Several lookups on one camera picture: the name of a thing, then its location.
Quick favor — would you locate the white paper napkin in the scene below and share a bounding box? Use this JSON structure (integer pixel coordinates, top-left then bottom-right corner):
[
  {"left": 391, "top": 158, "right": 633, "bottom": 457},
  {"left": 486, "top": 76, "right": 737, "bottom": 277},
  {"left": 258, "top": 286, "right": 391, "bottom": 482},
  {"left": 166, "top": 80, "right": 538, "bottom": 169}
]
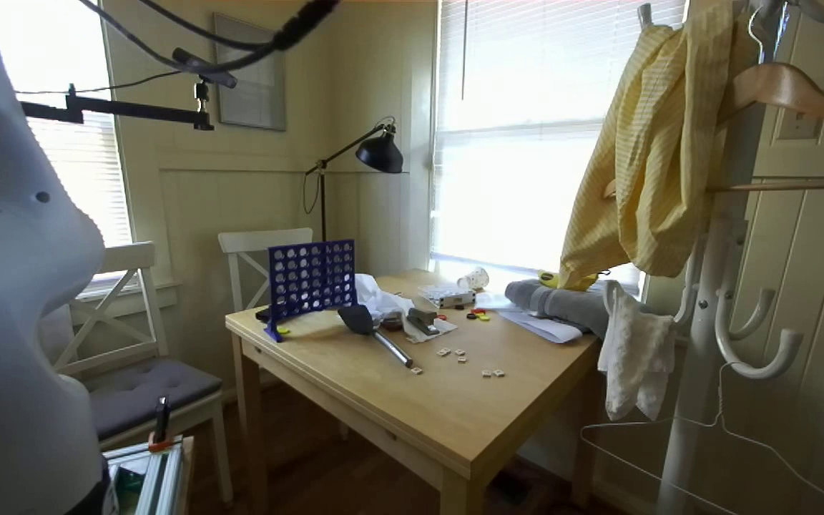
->
[{"left": 401, "top": 315, "right": 458, "bottom": 345}]

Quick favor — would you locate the wooden table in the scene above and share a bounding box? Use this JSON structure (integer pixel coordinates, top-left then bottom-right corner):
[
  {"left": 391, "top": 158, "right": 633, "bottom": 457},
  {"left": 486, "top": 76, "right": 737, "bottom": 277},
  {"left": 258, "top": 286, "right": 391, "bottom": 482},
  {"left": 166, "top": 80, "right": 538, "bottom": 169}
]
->
[{"left": 224, "top": 268, "right": 607, "bottom": 515}]

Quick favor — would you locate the blue four-in-a-row game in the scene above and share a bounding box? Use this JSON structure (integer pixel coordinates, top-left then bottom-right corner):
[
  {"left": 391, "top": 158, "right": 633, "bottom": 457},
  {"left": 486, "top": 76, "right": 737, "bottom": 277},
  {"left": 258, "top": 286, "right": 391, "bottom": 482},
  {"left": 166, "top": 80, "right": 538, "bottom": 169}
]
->
[{"left": 263, "top": 238, "right": 358, "bottom": 343}]

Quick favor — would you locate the yellow striped shirt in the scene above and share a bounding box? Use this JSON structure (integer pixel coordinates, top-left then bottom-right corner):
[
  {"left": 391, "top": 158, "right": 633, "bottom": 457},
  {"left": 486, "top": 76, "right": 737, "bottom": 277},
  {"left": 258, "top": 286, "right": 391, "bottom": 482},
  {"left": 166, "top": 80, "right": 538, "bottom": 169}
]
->
[{"left": 558, "top": 0, "right": 755, "bottom": 293}]

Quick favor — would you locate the orange and black clamp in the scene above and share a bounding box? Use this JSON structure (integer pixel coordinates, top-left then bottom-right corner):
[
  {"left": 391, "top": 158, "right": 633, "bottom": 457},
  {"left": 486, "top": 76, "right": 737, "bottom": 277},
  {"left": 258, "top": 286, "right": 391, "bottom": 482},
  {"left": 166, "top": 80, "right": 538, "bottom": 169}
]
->
[{"left": 147, "top": 396, "right": 175, "bottom": 453}]

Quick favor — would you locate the white coat rack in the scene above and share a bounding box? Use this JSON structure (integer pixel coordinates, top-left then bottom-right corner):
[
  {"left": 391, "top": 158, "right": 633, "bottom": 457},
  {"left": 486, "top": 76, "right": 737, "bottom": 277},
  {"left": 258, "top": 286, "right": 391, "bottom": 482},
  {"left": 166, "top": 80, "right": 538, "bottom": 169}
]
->
[{"left": 636, "top": 0, "right": 824, "bottom": 515}]

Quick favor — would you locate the white wooden chair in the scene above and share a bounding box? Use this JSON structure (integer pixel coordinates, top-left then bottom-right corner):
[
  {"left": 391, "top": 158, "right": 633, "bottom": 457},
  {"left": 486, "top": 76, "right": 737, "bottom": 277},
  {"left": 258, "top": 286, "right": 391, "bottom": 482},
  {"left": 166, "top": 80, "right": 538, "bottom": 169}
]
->
[{"left": 217, "top": 227, "right": 315, "bottom": 313}]

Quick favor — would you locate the brown wooden hanger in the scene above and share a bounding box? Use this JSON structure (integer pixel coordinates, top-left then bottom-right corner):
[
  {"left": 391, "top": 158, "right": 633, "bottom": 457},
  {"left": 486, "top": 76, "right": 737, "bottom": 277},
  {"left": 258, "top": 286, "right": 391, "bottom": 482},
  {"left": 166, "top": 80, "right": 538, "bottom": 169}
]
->
[{"left": 601, "top": 6, "right": 824, "bottom": 202}]

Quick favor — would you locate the white lace cloth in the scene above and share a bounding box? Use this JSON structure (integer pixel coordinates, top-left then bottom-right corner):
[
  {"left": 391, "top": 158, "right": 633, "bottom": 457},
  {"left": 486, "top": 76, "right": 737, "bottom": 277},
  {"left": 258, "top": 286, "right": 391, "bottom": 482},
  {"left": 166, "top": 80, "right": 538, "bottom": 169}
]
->
[{"left": 596, "top": 280, "right": 678, "bottom": 423}]

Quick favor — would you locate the black spatula with silver handle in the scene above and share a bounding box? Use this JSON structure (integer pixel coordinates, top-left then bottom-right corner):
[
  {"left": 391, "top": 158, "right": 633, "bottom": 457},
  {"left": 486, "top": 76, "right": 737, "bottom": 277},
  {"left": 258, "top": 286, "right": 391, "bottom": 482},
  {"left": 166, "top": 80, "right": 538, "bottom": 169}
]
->
[{"left": 338, "top": 303, "right": 416, "bottom": 370}]

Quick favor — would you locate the crumpled white paper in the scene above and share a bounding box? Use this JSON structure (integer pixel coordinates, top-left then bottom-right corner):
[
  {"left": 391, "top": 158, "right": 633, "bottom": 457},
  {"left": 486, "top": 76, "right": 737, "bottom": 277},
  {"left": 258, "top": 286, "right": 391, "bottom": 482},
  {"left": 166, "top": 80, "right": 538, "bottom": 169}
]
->
[{"left": 353, "top": 273, "right": 414, "bottom": 320}]

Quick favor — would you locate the black floor lamp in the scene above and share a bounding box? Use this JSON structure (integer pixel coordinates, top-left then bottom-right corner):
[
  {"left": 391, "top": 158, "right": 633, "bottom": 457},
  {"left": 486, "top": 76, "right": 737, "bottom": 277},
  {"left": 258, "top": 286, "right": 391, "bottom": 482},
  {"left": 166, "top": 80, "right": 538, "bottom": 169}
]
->
[{"left": 303, "top": 116, "right": 405, "bottom": 244}]

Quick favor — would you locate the white panelled door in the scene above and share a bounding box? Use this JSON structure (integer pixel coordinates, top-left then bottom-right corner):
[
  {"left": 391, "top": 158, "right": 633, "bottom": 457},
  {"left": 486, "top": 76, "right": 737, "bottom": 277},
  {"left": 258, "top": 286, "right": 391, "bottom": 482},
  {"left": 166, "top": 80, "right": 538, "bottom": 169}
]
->
[{"left": 695, "top": 0, "right": 824, "bottom": 515}]

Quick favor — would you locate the grey stapler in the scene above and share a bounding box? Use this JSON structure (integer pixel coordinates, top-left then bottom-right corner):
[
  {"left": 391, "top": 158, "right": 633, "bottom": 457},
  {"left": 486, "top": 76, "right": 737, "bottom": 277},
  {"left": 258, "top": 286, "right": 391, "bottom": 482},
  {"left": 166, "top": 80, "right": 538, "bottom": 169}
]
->
[{"left": 406, "top": 307, "right": 442, "bottom": 337}]

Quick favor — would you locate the white paper sheet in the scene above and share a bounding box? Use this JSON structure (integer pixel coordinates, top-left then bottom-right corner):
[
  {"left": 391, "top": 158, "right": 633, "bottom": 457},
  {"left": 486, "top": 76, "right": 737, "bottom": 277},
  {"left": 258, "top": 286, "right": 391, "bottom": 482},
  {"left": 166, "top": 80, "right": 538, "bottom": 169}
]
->
[{"left": 496, "top": 308, "right": 586, "bottom": 345}]

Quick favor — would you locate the white wire hanger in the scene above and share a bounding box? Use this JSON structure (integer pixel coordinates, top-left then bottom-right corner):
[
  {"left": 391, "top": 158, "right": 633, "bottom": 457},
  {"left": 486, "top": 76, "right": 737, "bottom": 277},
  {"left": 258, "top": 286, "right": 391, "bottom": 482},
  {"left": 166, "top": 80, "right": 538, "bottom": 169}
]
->
[{"left": 579, "top": 360, "right": 824, "bottom": 515}]

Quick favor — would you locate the camera on mount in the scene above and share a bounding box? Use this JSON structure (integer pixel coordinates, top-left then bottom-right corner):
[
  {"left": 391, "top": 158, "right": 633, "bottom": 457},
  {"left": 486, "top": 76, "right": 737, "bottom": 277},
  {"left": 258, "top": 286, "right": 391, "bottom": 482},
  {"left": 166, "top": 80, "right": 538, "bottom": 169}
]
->
[{"left": 20, "top": 47, "right": 238, "bottom": 132}]

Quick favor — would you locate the grey folded towel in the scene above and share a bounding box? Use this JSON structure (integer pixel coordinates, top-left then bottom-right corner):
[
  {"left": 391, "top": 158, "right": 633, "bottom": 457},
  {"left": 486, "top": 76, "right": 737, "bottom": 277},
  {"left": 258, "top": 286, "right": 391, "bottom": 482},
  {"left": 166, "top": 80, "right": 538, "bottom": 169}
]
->
[{"left": 504, "top": 278, "right": 652, "bottom": 338}]

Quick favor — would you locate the framed picture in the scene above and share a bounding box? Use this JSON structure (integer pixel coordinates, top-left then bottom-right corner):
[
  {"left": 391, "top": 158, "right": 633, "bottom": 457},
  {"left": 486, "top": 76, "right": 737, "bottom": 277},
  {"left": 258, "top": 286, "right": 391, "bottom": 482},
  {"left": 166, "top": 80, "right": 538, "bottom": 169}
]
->
[{"left": 212, "top": 12, "right": 288, "bottom": 132}]

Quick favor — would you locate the clear plastic box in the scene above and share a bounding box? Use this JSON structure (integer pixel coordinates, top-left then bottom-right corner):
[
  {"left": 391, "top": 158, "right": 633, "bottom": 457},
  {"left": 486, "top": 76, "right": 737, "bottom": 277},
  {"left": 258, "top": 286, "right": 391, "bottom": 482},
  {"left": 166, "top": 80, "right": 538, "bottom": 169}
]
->
[{"left": 418, "top": 284, "right": 478, "bottom": 310}]

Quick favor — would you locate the paper cup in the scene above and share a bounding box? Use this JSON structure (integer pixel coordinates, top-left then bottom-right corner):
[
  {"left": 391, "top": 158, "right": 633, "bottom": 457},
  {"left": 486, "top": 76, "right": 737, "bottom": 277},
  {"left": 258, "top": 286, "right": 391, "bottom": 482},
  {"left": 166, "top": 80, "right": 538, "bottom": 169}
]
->
[{"left": 456, "top": 267, "right": 491, "bottom": 292}]

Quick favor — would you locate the window with blinds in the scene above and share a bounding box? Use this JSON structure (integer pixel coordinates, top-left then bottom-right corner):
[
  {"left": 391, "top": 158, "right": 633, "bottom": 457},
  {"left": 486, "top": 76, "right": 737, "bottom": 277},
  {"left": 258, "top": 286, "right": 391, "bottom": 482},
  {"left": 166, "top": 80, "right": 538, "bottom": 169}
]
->
[
  {"left": 429, "top": 0, "right": 690, "bottom": 295},
  {"left": 0, "top": 0, "right": 135, "bottom": 295}
]

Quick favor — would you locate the white chair with grey cushion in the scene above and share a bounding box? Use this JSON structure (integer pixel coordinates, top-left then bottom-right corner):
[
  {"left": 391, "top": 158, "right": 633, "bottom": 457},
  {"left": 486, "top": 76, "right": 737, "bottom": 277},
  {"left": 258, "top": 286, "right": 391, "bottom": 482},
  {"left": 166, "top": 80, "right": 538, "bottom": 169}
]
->
[{"left": 53, "top": 241, "right": 235, "bottom": 509}]

